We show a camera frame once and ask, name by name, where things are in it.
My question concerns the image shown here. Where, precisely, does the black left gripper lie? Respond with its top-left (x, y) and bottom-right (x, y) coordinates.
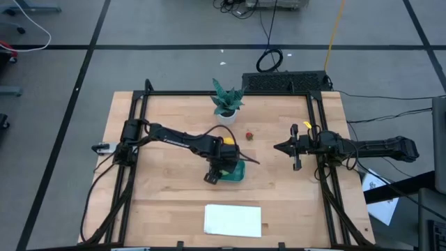
top-left (203, 143), bottom-right (242, 185)

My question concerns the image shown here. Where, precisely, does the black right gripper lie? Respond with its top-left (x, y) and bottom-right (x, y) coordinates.
top-left (273, 123), bottom-right (320, 172)

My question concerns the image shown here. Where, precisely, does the teal plastic tupperware container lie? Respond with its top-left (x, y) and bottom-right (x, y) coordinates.
top-left (217, 160), bottom-right (247, 183)

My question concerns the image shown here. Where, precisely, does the white folded cloth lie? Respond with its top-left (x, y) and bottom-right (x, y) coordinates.
top-left (203, 204), bottom-right (263, 238)

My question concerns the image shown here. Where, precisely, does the snake plant in white pot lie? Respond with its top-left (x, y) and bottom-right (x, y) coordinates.
top-left (210, 77), bottom-right (246, 126)

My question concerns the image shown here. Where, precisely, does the white paper sheet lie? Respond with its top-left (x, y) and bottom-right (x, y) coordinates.
top-left (361, 169), bottom-right (400, 227)

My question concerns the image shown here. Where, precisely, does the black beam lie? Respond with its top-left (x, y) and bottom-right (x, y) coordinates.
top-left (364, 170), bottom-right (436, 205)

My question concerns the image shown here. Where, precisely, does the grey equipment box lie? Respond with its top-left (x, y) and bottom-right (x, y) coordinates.
top-left (245, 0), bottom-right (310, 10)

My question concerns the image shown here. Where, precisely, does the grey cabinet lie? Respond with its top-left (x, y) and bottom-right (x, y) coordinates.
top-left (431, 96), bottom-right (446, 195)

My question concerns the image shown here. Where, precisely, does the black keyboard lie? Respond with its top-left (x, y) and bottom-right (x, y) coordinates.
top-left (427, 220), bottom-right (446, 251)

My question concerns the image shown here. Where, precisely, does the grey chair base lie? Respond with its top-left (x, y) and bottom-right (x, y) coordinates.
top-left (0, 0), bottom-right (62, 17)

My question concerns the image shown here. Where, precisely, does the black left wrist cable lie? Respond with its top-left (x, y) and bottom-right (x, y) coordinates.
top-left (203, 124), bottom-right (261, 165)

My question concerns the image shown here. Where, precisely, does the black cable with coil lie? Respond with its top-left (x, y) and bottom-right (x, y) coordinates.
top-left (256, 0), bottom-right (284, 73)

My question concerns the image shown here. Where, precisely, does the black metal table frame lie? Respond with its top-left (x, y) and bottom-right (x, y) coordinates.
top-left (78, 78), bottom-right (376, 251)

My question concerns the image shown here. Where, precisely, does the yellow cable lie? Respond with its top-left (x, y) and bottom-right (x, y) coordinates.
top-left (323, 0), bottom-right (346, 73)

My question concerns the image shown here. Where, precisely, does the black cable tangle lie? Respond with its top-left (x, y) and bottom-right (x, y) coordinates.
top-left (213, 0), bottom-right (261, 20)

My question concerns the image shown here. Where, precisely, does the white cable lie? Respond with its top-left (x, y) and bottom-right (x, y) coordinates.
top-left (0, 0), bottom-right (52, 53)

